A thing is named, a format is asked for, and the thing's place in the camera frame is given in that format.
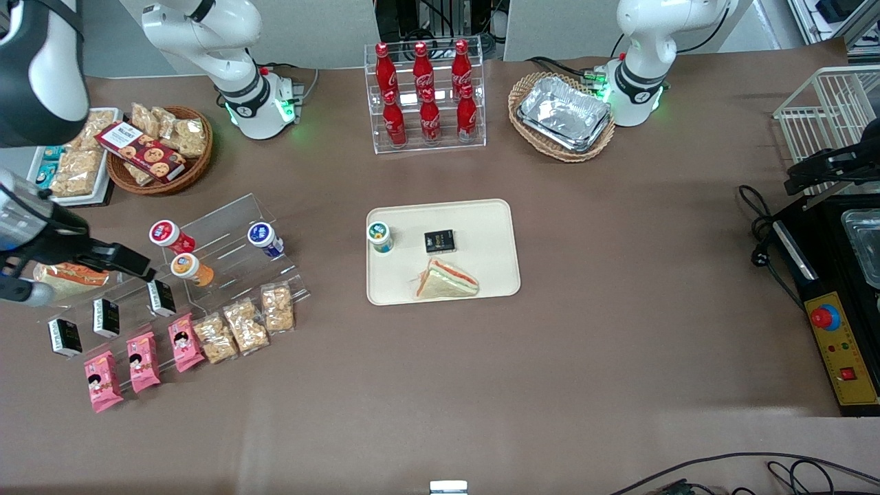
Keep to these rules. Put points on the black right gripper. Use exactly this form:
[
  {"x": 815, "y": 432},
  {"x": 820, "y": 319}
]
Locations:
[{"x": 60, "y": 231}]

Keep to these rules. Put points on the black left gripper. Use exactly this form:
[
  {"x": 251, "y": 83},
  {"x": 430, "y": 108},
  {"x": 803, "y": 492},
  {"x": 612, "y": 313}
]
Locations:
[{"x": 848, "y": 163}]

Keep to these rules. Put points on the green gum bottle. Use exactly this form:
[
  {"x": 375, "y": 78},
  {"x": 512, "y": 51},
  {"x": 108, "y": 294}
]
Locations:
[{"x": 379, "y": 237}]

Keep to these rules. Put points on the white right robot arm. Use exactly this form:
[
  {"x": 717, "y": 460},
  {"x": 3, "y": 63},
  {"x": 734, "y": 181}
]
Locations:
[{"x": 227, "y": 41}]

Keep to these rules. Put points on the red gum bottle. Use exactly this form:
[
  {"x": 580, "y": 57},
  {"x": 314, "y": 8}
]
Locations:
[{"x": 170, "y": 237}]

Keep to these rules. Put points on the white rectangular snack tray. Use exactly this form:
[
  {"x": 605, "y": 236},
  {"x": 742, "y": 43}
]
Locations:
[{"x": 103, "y": 196}]

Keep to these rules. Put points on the orange gum bottle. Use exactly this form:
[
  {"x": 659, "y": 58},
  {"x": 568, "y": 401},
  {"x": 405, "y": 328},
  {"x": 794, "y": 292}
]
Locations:
[{"x": 191, "y": 268}]

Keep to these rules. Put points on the stainless steel tray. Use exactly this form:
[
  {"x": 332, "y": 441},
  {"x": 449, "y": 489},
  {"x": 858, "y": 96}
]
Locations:
[{"x": 863, "y": 240}]

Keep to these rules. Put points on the blue gum bottle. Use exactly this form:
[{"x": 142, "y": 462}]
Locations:
[{"x": 265, "y": 239}]

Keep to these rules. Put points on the cream plastic serving tray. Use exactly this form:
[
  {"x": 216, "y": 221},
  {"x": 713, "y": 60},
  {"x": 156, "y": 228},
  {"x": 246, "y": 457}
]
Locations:
[{"x": 481, "y": 227}]

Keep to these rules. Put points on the silver metal lever strip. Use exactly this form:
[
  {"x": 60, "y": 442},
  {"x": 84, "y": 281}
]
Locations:
[{"x": 818, "y": 200}]

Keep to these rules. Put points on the clear acrylic step riser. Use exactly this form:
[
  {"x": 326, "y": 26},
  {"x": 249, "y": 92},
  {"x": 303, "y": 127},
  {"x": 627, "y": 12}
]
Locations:
[{"x": 130, "y": 292}]

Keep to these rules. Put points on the wrapped triangle sandwich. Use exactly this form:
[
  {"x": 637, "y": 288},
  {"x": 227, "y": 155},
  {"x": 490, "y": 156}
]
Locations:
[
  {"x": 447, "y": 283},
  {"x": 75, "y": 280}
]

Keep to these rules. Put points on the small black snack box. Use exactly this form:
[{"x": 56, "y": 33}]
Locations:
[
  {"x": 65, "y": 337},
  {"x": 440, "y": 240},
  {"x": 161, "y": 298},
  {"x": 106, "y": 317}
]

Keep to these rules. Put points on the clear bag of crackers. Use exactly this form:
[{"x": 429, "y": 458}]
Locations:
[
  {"x": 167, "y": 121},
  {"x": 191, "y": 136},
  {"x": 144, "y": 118},
  {"x": 137, "y": 174}
]

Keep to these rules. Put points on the pink snack packet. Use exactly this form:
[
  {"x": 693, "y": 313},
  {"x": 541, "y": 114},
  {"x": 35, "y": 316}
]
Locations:
[
  {"x": 103, "y": 381},
  {"x": 185, "y": 342},
  {"x": 143, "y": 362}
]

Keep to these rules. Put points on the clear bag of granola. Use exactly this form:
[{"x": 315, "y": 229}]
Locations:
[
  {"x": 75, "y": 173},
  {"x": 96, "y": 127}
]

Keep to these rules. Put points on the black sealing machine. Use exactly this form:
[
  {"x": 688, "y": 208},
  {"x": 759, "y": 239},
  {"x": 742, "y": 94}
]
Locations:
[{"x": 835, "y": 282}]

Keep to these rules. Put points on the small teal box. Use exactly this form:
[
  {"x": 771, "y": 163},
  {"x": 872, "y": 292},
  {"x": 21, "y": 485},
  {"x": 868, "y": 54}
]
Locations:
[
  {"x": 55, "y": 152},
  {"x": 45, "y": 176}
]

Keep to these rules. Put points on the clear acrylic tiered shelf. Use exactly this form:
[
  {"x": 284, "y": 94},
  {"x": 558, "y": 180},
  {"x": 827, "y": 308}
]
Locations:
[{"x": 234, "y": 261}]

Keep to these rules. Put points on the red cookie box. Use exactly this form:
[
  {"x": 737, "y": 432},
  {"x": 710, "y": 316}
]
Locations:
[{"x": 141, "y": 150}]

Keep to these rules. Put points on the dark brown wicker basket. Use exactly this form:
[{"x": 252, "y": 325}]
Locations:
[{"x": 196, "y": 172}]

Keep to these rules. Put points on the clear bag of nuts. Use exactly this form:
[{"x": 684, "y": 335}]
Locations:
[
  {"x": 278, "y": 308},
  {"x": 214, "y": 338},
  {"x": 246, "y": 326}
]

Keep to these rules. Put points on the red emergency stop button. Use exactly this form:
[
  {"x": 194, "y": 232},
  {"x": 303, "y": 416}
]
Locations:
[{"x": 823, "y": 317}]

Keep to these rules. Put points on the yellow control panel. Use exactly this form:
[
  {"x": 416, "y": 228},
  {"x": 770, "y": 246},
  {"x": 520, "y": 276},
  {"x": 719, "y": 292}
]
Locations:
[{"x": 849, "y": 350}]

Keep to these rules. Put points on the aluminium foil container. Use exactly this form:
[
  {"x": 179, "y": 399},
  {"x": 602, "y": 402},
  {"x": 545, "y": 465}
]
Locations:
[{"x": 564, "y": 110}]

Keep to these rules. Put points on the light woven wicker basket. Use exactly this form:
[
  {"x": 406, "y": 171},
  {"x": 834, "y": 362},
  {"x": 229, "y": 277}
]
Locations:
[{"x": 533, "y": 141}]

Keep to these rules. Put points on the red cola bottle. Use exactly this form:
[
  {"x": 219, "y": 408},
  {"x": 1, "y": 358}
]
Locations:
[
  {"x": 422, "y": 67},
  {"x": 394, "y": 124},
  {"x": 430, "y": 122},
  {"x": 467, "y": 118},
  {"x": 383, "y": 69},
  {"x": 461, "y": 65}
]

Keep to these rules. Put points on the clear acrylic bottle rack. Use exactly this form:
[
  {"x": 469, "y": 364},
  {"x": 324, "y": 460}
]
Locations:
[{"x": 426, "y": 148}]

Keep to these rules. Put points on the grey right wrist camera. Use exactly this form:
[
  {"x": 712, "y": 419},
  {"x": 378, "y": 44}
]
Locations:
[{"x": 24, "y": 291}]

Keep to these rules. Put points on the aluminium frame rack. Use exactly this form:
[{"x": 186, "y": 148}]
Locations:
[{"x": 832, "y": 20}]

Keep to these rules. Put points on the red rocker switch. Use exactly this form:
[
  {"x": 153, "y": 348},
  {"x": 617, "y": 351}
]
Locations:
[{"x": 848, "y": 374}]

